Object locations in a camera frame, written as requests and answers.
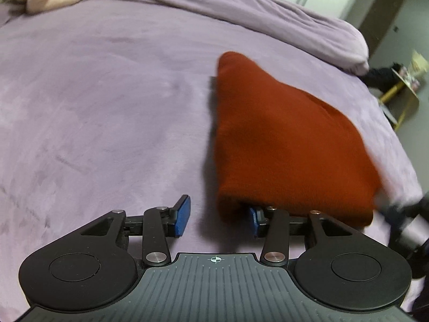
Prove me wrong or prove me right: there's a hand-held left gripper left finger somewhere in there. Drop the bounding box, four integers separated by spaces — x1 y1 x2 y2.
82 195 192 266

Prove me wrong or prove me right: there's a yellow legged side table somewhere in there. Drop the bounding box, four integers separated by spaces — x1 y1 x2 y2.
379 50 421 130

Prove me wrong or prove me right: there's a purple folded duvet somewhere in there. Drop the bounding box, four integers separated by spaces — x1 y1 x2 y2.
80 0 370 76

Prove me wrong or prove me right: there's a dark cloth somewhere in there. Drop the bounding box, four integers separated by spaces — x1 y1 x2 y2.
363 62 403 92

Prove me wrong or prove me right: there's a purple bed sheet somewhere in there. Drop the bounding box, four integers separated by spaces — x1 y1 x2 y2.
0 0 423 322

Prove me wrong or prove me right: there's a rust red knit garment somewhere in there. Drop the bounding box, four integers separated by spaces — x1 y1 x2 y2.
212 51 383 228

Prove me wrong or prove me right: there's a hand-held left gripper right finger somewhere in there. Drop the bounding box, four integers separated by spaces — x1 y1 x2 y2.
248 206 346 268

